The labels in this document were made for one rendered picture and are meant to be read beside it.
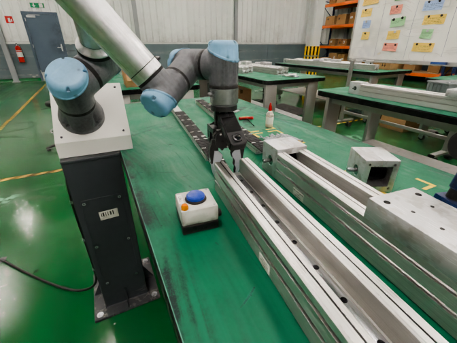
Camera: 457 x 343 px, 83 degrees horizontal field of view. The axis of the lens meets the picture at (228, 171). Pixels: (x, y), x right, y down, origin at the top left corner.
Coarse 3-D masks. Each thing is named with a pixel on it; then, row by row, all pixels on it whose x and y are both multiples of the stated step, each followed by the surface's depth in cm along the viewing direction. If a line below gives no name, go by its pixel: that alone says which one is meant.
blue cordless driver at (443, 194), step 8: (456, 136) 50; (448, 144) 52; (456, 144) 50; (456, 152) 50; (456, 176) 53; (456, 184) 53; (440, 192) 58; (448, 192) 55; (456, 192) 54; (440, 200) 56; (448, 200) 55; (456, 200) 54; (456, 208) 53
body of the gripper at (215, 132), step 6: (216, 108) 66; (222, 108) 66; (228, 108) 66; (234, 108) 67; (216, 114) 72; (216, 120) 72; (210, 126) 72; (216, 126) 72; (210, 132) 74; (216, 132) 69; (210, 138) 75; (216, 138) 69; (222, 138) 70; (216, 144) 70; (222, 144) 70
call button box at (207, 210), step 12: (204, 192) 59; (180, 204) 55; (192, 204) 54; (204, 204) 55; (216, 204) 55; (180, 216) 54; (192, 216) 53; (204, 216) 54; (216, 216) 56; (192, 228) 55; (204, 228) 56
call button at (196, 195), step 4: (188, 192) 57; (192, 192) 56; (196, 192) 56; (200, 192) 57; (188, 196) 55; (192, 196) 55; (196, 196) 55; (200, 196) 55; (204, 196) 56; (188, 200) 55; (192, 200) 54; (196, 200) 54; (200, 200) 55
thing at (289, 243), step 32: (224, 192) 63; (256, 192) 62; (256, 224) 46; (288, 224) 50; (256, 256) 49; (288, 256) 38; (320, 256) 42; (352, 256) 38; (288, 288) 40; (320, 288) 33; (352, 288) 36; (384, 288) 33; (320, 320) 32; (352, 320) 29; (384, 320) 31; (416, 320) 29
